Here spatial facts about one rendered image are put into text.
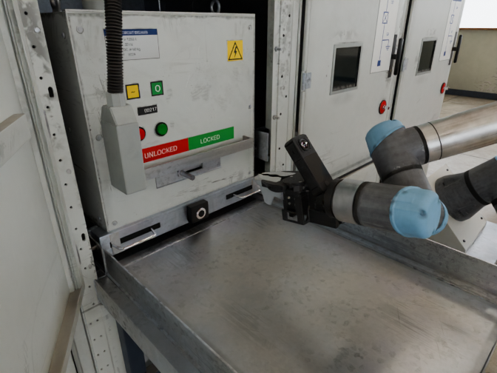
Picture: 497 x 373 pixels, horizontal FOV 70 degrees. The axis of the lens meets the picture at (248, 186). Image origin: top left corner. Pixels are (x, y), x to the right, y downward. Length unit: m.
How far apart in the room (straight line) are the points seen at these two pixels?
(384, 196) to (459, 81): 8.36
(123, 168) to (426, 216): 0.54
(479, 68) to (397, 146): 8.12
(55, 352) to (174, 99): 0.58
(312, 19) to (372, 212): 0.71
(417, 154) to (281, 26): 0.55
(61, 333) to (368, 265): 0.67
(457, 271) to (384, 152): 0.36
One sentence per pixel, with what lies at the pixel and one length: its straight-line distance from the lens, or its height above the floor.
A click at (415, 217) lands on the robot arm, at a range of 0.56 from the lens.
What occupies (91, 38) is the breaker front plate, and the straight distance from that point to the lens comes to 0.81.
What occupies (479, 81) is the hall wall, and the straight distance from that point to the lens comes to 8.81.
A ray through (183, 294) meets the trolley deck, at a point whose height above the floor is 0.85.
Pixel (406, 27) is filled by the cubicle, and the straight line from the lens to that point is 1.75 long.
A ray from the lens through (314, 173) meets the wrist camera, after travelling 0.65.
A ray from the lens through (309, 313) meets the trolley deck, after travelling 0.76.
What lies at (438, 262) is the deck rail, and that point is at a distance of 0.95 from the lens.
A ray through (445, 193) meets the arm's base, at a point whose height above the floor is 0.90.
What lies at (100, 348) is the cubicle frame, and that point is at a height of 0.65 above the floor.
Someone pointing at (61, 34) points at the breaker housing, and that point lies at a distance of 0.82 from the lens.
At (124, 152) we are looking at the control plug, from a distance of 0.73.
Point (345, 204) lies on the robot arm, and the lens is 0.61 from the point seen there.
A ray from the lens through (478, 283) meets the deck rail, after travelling 0.94.
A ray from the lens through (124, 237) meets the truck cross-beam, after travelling 0.92.
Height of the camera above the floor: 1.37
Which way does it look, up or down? 24 degrees down
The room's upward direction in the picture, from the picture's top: straight up
